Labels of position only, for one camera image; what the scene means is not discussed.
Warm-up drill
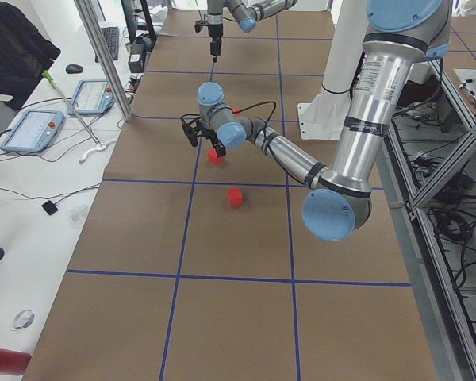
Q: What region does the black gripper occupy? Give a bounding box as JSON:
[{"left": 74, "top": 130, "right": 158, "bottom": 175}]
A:
[
  {"left": 194, "top": 19, "right": 223, "bottom": 62},
  {"left": 180, "top": 115, "right": 226, "bottom": 158}
]

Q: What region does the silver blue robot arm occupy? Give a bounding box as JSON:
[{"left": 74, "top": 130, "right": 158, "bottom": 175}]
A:
[
  {"left": 194, "top": 0, "right": 298, "bottom": 63},
  {"left": 182, "top": 1, "right": 452, "bottom": 241}
]

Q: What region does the black box with label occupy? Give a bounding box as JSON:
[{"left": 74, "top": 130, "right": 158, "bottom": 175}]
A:
[{"left": 128, "top": 43, "right": 145, "bottom": 73}]

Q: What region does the black computer monitor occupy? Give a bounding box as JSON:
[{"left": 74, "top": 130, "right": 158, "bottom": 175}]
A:
[{"left": 121, "top": 0, "right": 157, "bottom": 49}]

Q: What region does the black keyboard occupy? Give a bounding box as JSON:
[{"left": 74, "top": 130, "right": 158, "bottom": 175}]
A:
[{"left": 100, "top": 26, "right": 120, "bottom": 60}]

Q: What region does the far teach pendant tablet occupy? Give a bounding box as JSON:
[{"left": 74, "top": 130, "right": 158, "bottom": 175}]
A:
[{"left": 70, "top": 79, "right": 114, "bottom": 117}]

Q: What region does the teach pendant tablet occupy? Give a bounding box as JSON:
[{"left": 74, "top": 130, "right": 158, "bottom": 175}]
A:
[
  {"left": 0, "top": 110, "right": 65, "bottom": 153},
  {"left": 70, "top": 79, "right": 114, "bottom": 117}
]

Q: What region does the black computer mouse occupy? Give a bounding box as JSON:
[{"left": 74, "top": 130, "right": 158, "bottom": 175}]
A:
[{"left": 65, "top": 63, "right": 83, "bottom": 74}]

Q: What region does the metal rod with hook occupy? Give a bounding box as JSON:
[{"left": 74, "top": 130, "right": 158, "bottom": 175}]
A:
[{"left": 42, "top": 70, "right": 104, "bottom": 148}]

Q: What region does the small black square device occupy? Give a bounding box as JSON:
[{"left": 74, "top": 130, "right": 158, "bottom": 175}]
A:
[{"left": 41, "top": 200, "right": 59, "bottom": 216}]

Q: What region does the near teach pendant tablet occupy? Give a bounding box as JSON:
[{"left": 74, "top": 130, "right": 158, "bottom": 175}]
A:
[{"left": 0, "top": 110, "right": 65, "bottom": 153}]

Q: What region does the seated person in black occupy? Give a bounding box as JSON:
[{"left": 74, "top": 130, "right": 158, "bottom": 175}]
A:
[{"left": 0, "top": 0, "right": 62, "bottom": 112}]

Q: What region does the clear tape roll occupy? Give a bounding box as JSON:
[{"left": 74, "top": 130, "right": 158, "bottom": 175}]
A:
[{"left": 11, "top": 309, "right": 35, "bottom": 331}]

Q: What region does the red cylinder object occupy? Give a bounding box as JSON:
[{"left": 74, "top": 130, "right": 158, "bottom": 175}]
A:
[{"left": 0, "top": 348, "right": 32, "bottom": 375}]

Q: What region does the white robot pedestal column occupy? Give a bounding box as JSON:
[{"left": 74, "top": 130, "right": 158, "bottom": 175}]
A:
[{"left": 321, "top": 0, "right": 368, "bottom": 95}]

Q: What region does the aluminium frame post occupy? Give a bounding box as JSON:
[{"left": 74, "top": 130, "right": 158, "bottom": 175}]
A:
[{"left": 74, "top": 0, "right": 132, "bottom": 121}]

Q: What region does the aluminium frame cage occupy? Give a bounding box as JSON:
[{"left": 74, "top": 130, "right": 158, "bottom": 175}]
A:
[{"left": 380, "top": 31, "right": 476, "bottom": 381}]

